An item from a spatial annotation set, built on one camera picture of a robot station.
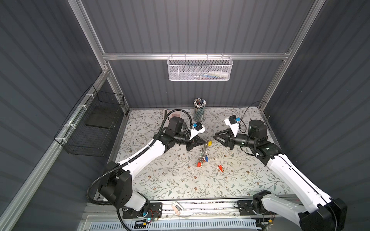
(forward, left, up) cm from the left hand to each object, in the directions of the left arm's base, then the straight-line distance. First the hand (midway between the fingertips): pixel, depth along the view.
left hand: (204, 141), depth 75 cm
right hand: (-2, -6, +6) cm, 8 cm away
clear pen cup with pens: (+33, -1, -4) cm, 33 cm away
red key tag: (-5, -11, -22) cm, 25 cm away
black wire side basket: (+6, +59, +6) cm, 59 cm away
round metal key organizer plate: (+1, -1, -17) cm, 17 cm away
